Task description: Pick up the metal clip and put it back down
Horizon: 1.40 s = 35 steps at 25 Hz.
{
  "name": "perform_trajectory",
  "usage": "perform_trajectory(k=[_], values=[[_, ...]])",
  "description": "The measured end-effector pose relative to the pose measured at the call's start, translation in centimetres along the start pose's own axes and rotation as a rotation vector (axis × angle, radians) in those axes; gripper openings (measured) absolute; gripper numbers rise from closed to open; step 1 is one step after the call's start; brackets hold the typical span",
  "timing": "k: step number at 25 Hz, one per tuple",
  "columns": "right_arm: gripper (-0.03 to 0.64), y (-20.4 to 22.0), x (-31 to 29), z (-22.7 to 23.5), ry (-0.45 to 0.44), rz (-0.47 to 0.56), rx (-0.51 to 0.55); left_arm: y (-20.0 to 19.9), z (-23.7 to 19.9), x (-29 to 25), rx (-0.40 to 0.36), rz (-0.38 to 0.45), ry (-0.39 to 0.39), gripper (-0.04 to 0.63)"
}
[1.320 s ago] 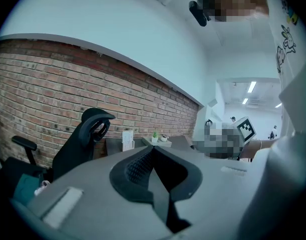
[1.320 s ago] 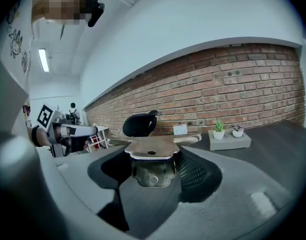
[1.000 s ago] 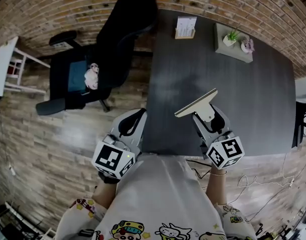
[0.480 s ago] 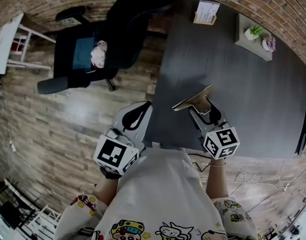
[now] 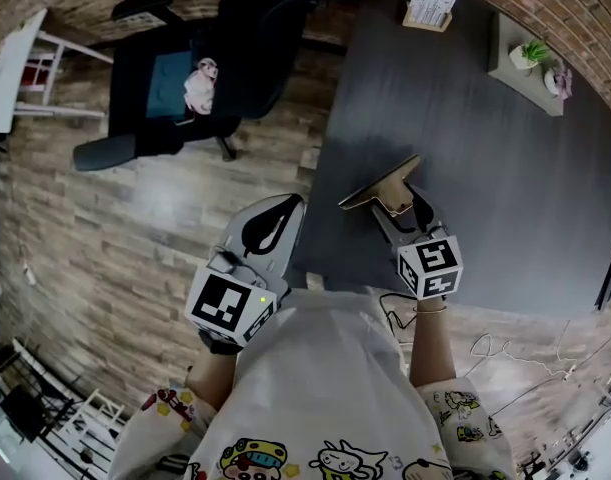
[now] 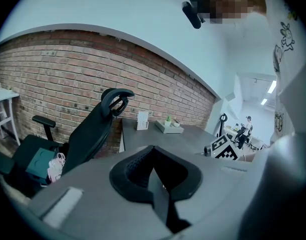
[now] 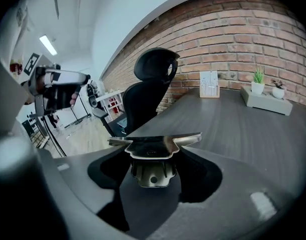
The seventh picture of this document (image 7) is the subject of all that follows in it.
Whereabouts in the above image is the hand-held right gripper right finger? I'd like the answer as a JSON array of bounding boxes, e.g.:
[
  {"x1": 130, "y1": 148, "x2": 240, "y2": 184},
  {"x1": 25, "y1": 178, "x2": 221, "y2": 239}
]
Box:
[{"x1": 129, "y1": 146, "x2": 292, "y2": 240}]

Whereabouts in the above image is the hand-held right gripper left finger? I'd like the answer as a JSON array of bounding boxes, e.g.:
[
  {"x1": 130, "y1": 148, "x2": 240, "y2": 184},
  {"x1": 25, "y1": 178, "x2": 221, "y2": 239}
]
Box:
[{"x1": 55, "y1": 145, "x2": 133, "y2": 232}]

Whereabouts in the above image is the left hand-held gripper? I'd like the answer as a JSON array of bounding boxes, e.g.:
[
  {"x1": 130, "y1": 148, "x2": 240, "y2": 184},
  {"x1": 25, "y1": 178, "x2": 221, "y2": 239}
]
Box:
[{"x1": 24, "y1": 53, "x2": 91, "y2": 117}]

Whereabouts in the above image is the silver metal clip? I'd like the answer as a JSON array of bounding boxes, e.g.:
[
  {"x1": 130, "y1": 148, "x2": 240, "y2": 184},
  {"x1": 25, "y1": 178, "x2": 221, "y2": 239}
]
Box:
[{"x1": 108, "y1": 131, "x2": 203, "y2": 189}]

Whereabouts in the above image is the person's left forearm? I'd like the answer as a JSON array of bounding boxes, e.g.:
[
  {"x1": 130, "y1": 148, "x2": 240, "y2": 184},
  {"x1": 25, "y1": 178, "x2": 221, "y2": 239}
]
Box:
[{"x1": 20, "y1": 80, "x2": 36, "y2": 105}]

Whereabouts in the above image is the person's left hand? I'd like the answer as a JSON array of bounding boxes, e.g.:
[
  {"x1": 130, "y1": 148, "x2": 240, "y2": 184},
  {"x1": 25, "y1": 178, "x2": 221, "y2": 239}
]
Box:
[{"x1": 69, "y1": 91, "x2": 80, "y2": 107}]

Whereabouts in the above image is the lit ceiling tube light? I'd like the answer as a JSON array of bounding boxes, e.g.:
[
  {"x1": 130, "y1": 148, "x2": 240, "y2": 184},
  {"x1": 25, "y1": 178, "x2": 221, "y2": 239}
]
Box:
[{"x1": 39, "y1": 35, "x2": 58, "y2": 56}]

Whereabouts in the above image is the white side table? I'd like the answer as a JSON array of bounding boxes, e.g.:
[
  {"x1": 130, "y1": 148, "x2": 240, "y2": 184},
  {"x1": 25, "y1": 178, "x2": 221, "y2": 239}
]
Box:
[{"x1": 96, "y1": 90, "x2": 126, "y2": 122}]

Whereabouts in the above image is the teal seat pad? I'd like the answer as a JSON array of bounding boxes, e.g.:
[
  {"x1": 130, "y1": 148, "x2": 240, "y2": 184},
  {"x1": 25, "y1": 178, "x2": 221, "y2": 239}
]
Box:
[{"x1": 116, "y1": 118, "x2": 129, "y2": 135}]

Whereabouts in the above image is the person's white printed shirt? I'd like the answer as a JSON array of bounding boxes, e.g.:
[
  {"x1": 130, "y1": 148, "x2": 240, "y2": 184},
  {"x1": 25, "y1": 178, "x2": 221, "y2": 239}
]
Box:
[{"x1": 0, "y1": 0, "x2": 33, "y2": 81}]

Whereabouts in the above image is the black office chair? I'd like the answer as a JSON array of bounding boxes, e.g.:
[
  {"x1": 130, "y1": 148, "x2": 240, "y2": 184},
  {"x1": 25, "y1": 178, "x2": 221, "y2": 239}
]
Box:
[{"x1": 89, "y1": 47, "x2": 180, "y2": 138}]

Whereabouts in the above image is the grey concrete planter tray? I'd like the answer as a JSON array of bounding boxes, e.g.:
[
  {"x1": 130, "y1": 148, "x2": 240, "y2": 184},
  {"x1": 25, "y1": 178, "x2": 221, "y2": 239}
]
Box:
[{"x1": 240, "y1": 85, "x2": 293, "y2": 117}]

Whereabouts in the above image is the white pot green plant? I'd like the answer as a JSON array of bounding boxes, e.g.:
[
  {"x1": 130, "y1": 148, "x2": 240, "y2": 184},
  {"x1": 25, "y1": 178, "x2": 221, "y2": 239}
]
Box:
[{"x1": 250, "y1": 63, "x2": 265, "y2": 96}]

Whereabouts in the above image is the wooden stand desk calendar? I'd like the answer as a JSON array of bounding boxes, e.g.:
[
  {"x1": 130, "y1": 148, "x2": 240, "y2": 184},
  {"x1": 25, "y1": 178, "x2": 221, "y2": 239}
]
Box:
[{"x1": 199, "y1": 70, "x2": 220, "y2": 99}]

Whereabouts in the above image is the white pot purple plant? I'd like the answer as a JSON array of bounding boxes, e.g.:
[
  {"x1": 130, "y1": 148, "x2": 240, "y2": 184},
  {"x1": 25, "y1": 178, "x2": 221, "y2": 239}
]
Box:
[{"x1": 270, "y1": 78, "x2": 286, "y2": 100}]

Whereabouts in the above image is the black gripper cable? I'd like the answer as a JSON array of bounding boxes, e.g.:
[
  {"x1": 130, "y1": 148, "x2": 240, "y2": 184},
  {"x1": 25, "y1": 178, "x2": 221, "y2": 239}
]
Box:
[{"x1": 41, "y1": 116, "x2": 68, "y2": 157}]

